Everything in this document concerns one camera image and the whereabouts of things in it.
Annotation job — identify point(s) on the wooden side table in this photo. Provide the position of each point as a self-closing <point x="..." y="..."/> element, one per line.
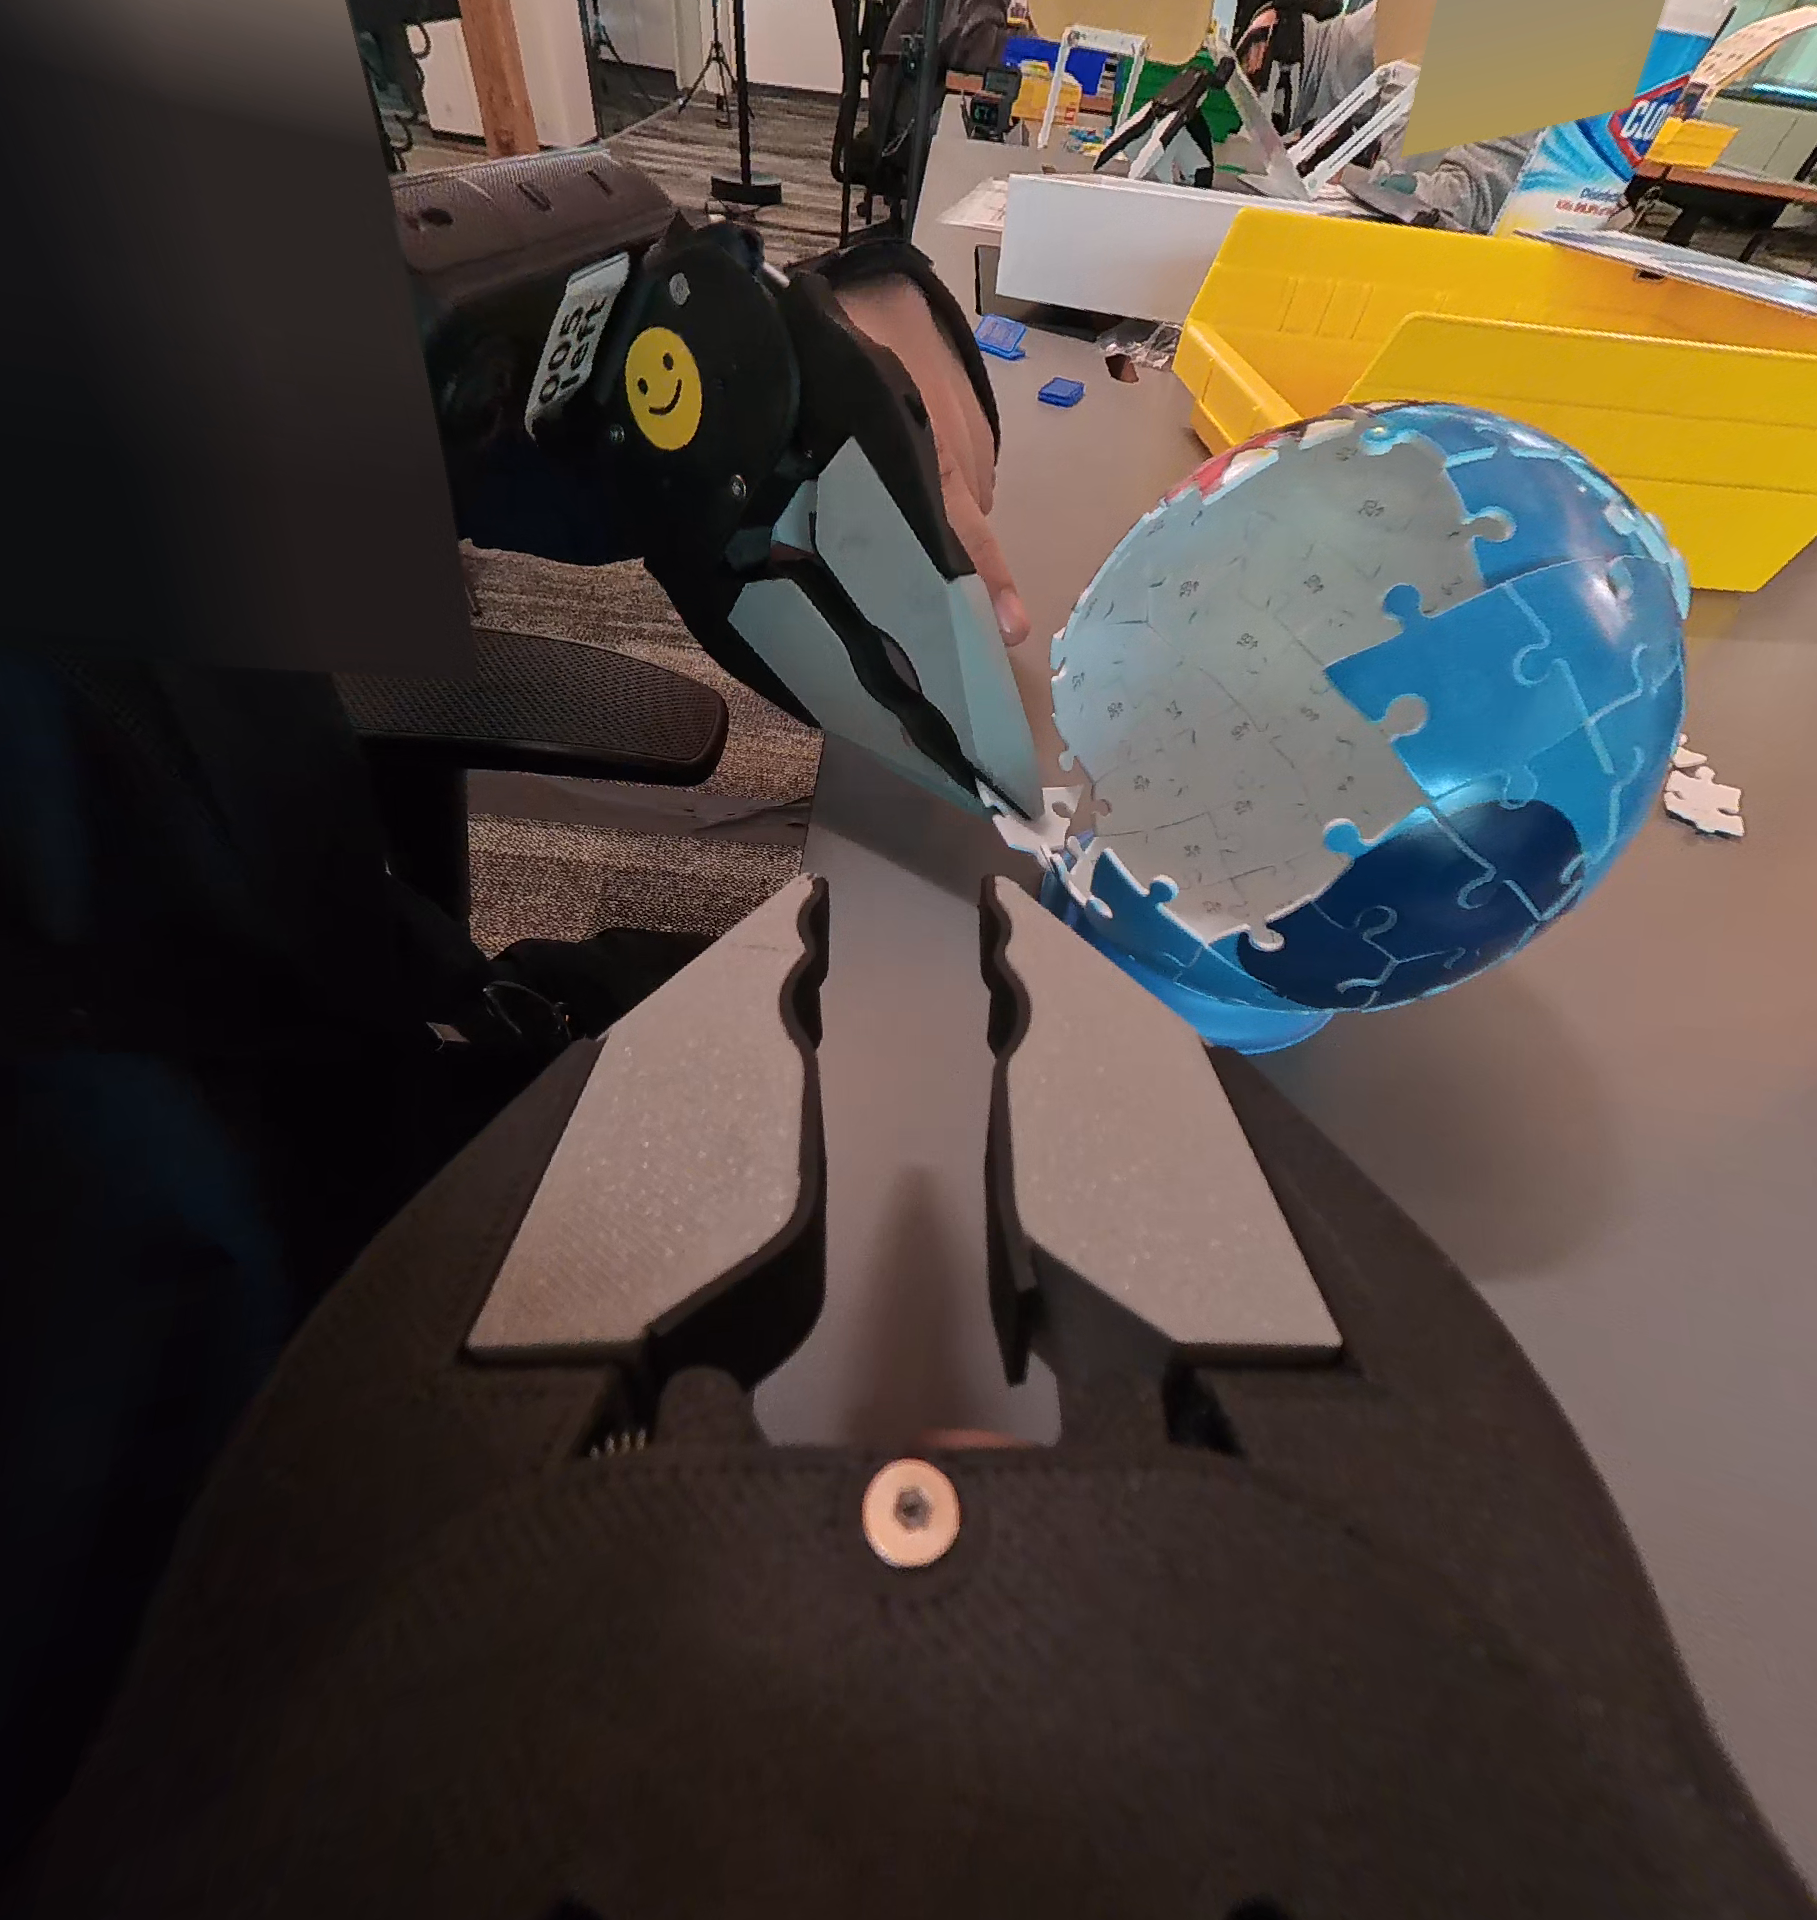
<point x="1734" y="188"/>

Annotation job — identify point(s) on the white puzzle piece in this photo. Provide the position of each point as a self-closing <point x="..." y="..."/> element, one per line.
<point x="1696" y="755"/>
<point x="1051" y="817"/>
<point x="1707" y="807"/>

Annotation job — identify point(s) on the white triangular stand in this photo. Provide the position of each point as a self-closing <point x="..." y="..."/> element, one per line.
<point x="1327" y="143"/>

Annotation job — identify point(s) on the clear plastic wrapper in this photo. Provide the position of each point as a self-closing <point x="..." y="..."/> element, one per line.
<point x="1142" y="348"/>

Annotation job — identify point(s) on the black white device on stand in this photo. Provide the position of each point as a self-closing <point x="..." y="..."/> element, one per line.
<point x="1156" y="128"/>

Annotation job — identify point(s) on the blue white puzzle ball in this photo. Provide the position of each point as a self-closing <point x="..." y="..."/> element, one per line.
<point x="1373" y="676"/>

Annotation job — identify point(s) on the blue white wipes container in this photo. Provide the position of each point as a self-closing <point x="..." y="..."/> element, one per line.
<point x="1582" y="167"/>

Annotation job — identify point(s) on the black office chair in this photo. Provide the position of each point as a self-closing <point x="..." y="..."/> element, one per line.
<point x="549" y="706"/>

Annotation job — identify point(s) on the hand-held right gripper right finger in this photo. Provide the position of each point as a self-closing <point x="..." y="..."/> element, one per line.
<point x="1147" y="1201"/>

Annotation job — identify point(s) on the loose white puzzle piece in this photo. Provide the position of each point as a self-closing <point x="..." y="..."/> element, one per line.
<point x="1707" y="807"/>
<point x="1696" y="755"/>

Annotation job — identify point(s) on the white paper sheet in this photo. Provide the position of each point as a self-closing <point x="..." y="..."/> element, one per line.
<point x="971" y="203"/>

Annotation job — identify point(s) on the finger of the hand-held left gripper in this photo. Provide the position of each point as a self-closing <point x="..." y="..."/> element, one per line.
<point x="801" y="660"/>
<point x="923" y="632"/>

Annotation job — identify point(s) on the white box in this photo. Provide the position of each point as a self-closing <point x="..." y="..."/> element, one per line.
<point x="1147" y="247"/>

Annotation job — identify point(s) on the person's left hand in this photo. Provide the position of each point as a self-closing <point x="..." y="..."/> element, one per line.
<point x="981" y="495"/>

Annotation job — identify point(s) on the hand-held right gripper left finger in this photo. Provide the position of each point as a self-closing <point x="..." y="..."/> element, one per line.
<point x="654" y="1185"/>

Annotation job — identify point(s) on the small black camera device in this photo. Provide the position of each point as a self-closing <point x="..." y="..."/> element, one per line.
<point x="988" y="106"/>

